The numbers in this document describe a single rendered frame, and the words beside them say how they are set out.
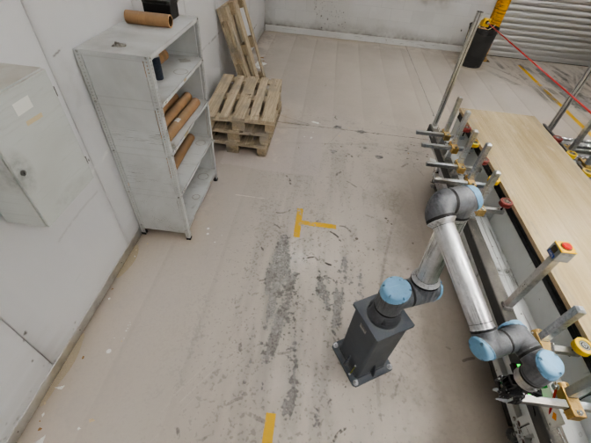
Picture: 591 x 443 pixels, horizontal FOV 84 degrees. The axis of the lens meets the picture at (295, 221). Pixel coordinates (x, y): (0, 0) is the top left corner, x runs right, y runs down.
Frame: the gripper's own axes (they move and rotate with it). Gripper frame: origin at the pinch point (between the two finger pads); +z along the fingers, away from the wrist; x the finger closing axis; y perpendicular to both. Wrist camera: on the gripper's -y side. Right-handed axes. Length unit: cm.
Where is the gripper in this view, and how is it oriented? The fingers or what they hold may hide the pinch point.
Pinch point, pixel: (503, 398)
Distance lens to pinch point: 180.1
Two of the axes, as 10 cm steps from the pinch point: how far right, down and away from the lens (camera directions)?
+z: -0.7, 7.0, 7.1
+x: -1.0, 7.0, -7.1
